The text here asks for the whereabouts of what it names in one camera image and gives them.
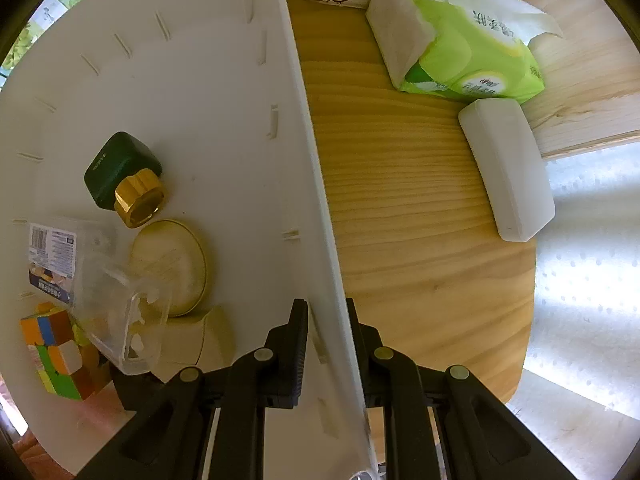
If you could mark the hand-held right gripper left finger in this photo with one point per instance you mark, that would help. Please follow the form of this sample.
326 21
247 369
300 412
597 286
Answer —
300 350

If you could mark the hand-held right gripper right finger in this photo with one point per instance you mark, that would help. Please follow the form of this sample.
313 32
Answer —
370 350

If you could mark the beige hexagonal box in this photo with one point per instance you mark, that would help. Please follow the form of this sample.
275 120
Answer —
210 340

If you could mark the gold round tin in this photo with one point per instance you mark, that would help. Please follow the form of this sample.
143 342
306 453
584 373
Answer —
167 265

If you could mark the small clear plastic box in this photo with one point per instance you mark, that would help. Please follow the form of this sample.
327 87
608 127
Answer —
140 330

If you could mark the black charger plug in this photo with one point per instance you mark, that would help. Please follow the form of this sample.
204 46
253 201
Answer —
135 387

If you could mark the multicoloured puzzle cube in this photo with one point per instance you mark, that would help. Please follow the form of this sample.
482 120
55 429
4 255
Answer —
55 355

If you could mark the white plastic storage bin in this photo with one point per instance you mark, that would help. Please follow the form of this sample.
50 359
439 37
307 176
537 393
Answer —
200 110

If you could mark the green bottle with gold cap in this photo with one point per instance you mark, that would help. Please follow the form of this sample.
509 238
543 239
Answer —
115 165

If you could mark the white floral curtain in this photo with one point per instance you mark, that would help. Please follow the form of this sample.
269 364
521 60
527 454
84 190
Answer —
585 300

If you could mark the white glasses case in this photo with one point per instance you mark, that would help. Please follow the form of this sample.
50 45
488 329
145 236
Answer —
510 175

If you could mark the person's pink fleece clothing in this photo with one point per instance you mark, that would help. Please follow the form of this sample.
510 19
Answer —
35 455

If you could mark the green tissue pack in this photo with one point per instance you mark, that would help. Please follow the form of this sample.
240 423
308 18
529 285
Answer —
450 50

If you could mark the wooden shelf unit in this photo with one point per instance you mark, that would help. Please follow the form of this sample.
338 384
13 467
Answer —
590 70

